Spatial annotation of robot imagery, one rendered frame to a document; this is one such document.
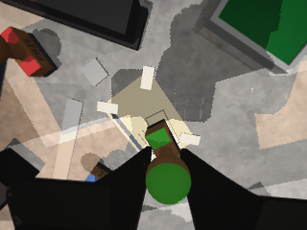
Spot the brown rubber stamp with red ends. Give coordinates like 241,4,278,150
0,26,59,78

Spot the beige inspection card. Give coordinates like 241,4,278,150
97,66,201,152

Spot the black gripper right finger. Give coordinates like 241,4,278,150
180,149,307,230

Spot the rubber stamp with blue handle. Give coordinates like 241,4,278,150
85,162,112,181

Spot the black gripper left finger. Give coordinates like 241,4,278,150
6,146,152,230

